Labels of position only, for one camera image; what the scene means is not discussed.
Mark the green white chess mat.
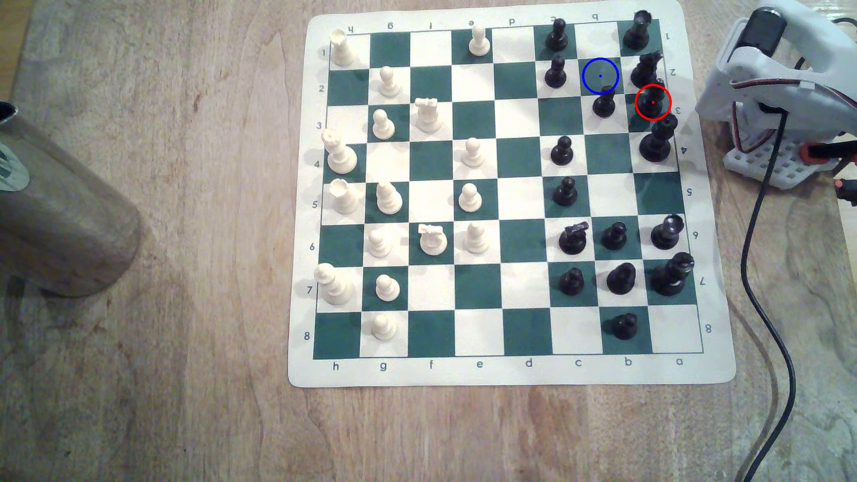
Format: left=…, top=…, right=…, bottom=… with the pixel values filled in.
left=288, top=0, right=737, bottom=388

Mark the thick black cable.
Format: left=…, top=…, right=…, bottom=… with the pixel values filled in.
left=740, top=107, right=798, bottom=482

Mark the black pawn b7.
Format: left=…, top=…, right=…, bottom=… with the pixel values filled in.
left=607, top=262, right=637, bottom=297

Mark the white chess king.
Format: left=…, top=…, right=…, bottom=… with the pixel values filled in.
left=314, top=262, right=354, bottom=307

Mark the orange black clamp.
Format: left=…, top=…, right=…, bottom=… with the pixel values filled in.
left=799, top=136, right=857, bottom=166

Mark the white chess knight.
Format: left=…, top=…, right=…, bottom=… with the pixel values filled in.
left=418, top=224, right=449, bottom=257
left=414, top=97, right=444, bottom=133

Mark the black chess bishop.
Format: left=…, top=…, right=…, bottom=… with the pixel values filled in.
left=636, top=80, right=668, bottom=120

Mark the black chess knight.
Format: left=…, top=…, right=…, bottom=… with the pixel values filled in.
left=630, top=51, right=664, bottom=88
left=558, top=221, right=591, bottom=256

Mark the red white servo wire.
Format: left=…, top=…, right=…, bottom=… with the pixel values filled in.
left=730, top=74, right=757, bottom=151

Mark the white perforated arm base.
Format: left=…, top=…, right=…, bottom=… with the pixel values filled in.
left=723, top=134, right=841, bottom=190

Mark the shiny metal cup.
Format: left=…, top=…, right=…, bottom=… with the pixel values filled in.
left=0, top=100, right=143, bottom=299

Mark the white chess rook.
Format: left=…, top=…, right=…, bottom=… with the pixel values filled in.
left=329, top=177, right=361, bottom=216
left=330, top=28, right=357, bottom=68

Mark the black chess queen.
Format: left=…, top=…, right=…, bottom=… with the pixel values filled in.
left=639, top=114, right=678, bottom=163

